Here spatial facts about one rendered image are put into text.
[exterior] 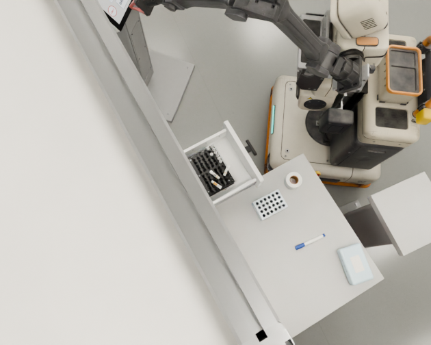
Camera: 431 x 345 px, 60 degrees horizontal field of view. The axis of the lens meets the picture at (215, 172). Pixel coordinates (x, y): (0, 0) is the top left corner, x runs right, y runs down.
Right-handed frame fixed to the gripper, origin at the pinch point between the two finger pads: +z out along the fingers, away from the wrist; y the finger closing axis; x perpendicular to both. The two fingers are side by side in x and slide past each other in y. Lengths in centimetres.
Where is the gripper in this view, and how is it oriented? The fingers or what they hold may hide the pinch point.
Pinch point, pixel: (133, 3)
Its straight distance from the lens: 158.4
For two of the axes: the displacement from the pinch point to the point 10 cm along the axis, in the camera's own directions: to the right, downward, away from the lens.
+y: -3.2, 9.2, -2.4
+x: 5.6, 3.9, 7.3
